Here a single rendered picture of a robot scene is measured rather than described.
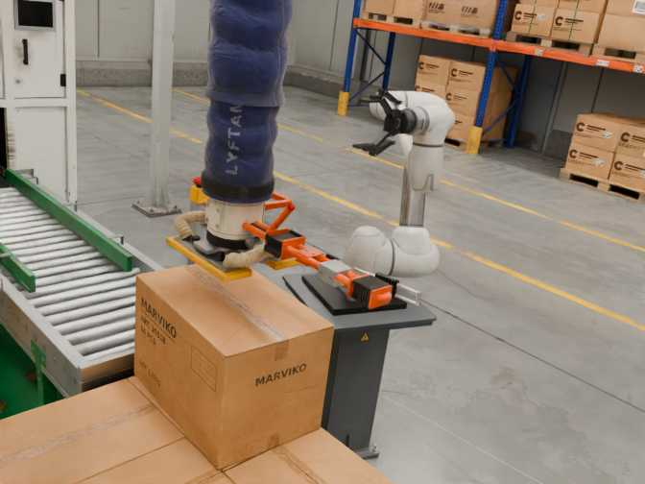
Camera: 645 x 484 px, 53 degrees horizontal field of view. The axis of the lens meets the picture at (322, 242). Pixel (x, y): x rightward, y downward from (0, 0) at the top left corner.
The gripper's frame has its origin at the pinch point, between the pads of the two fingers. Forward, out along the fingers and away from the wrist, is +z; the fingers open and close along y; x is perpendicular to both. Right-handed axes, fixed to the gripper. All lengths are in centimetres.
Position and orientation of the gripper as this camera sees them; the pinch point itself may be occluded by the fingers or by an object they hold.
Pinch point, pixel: (361, 124)
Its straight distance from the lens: 194.3
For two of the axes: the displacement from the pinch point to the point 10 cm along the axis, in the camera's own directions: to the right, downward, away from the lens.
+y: -1.2, 9.3, 3.5
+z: -7.3, 1.6, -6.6
